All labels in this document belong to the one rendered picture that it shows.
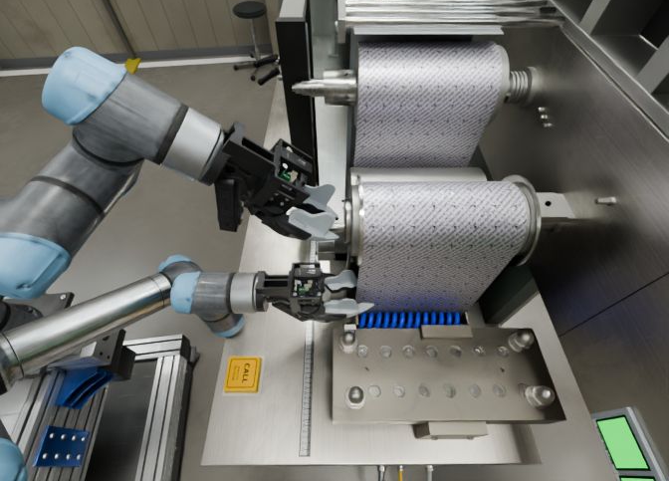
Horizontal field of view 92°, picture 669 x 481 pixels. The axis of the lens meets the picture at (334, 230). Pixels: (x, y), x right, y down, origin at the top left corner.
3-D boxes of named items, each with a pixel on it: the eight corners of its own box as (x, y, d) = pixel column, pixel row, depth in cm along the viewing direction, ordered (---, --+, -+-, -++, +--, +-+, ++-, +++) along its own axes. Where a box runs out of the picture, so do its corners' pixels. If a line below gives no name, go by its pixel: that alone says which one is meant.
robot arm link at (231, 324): (222, 291, 77) (207, 268, 68) (254, 320, 73) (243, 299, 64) (195, 316, 74) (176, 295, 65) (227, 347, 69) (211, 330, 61)
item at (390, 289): (353, 310, 67) (359, 265, 53) (466, 309, 67) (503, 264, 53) (353, 312, 67) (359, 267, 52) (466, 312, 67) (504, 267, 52)
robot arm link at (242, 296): (238, 319, 61) (245, 281, 66) (262, 319, 61) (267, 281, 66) (227, 303, 55) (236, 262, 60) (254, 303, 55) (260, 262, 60)
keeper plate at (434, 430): (415, 427, 64) (428, 421, 56) (465, 427, 64) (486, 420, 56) (417, 442, 63) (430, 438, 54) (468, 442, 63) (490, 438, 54)
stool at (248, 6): (281, 54, 345) (273, -6, 302) (284, 79, 315) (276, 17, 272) (234, 58, 341) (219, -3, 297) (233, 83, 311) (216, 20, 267)
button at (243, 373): (231, 359, 73) (229, 356, 71) (262, 359, 73) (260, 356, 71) (225, 392, 69) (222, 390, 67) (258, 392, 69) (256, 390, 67)
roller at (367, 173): (347, 195, 74) (349, 154, 64) (458, 195, 74) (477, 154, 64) (349, 238, 67) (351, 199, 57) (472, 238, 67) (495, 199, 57)
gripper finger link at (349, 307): (375, 309, 55) (322, 302, 55) (372, 322, 59) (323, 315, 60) (376, 292, 56) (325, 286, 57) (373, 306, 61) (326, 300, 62)
